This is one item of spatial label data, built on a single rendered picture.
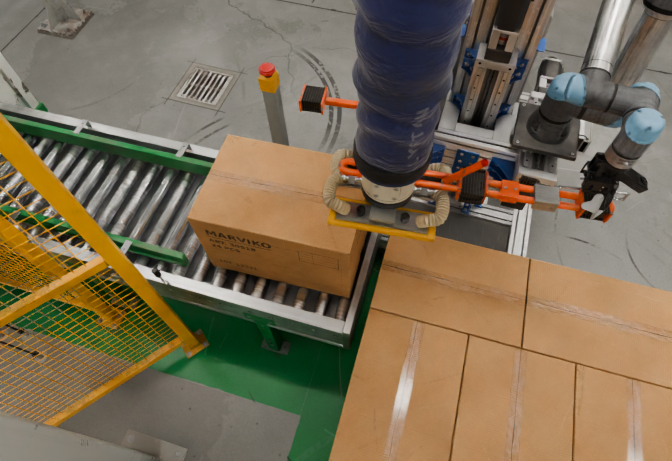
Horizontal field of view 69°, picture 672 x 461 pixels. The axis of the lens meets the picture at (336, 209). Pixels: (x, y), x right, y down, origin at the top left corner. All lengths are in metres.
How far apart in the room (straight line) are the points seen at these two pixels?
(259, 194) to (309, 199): 0.18
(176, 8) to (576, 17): 3.12
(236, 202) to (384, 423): 0.95
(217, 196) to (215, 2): 2.74
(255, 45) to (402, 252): 2.27
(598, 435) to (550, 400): 0.18
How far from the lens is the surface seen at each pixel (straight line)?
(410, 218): 1.55
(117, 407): 2.68
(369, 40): 1.05
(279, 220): 1.72
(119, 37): 4.27
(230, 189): 1.83
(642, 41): 1.72
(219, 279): 2.11
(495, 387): 1.99
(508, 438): 1.97
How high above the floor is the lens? 2.42
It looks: 58 degrees down
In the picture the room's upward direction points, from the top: 3 degrees counter-clockwise
